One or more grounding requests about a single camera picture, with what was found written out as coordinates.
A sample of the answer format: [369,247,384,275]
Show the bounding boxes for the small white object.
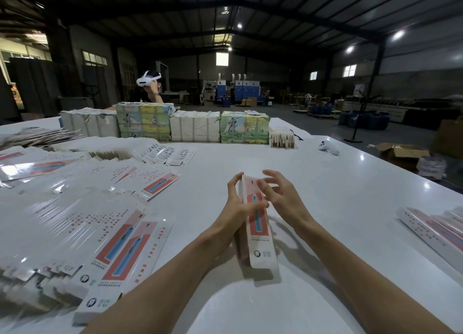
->
[319,140,340,156]

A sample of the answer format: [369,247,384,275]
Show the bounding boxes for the pile of grey flat sheets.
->
[0,127,84,150]

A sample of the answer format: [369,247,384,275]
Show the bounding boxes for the white plastic bags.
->
[417,156,448,181]

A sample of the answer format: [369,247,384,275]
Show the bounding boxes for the blue bins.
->
[339,111,388,130]

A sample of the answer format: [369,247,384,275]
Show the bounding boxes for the dark grey cabinet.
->
[9,58,59,121]

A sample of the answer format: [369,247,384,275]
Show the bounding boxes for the pile of carton blanks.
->
[0,138,196,324]

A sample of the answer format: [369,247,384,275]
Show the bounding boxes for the small beige card stack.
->
[270,131,296,149]

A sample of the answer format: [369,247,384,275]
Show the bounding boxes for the white headset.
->
[136,71,163,88]

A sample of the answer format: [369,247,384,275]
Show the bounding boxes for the toothbrush carton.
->
[237,174,279,269]

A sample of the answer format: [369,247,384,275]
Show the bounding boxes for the person's left hand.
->
[207,172,270,250]

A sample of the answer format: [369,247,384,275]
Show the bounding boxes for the tall cardboard box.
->
[432,116,463,159]

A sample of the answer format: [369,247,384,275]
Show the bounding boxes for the row of white cartons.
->
[170,111,221,143]
[59,108,120,139]

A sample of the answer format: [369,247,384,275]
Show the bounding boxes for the open cardboard box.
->
[376,142,431,172]

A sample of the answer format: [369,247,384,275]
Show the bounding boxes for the person's right forearm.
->
[297,218,453,334]

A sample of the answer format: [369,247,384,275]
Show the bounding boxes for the blue machine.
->
[216,78,261,105]

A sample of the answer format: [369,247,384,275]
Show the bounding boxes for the green printed carton bundle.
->
[220,110,271,145]

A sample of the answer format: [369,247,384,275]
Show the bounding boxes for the person's left forearm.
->
[83,225,232,334]

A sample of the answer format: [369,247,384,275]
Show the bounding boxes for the person's right hand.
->
[257,169,317,236]

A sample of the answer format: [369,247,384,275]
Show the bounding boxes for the black floor stand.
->
[344,84,381,143]

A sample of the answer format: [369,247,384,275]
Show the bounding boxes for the green yellow carton bundle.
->
[114,102,176,139]

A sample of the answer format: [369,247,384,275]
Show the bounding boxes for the grey crate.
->
[59,97,95,112]

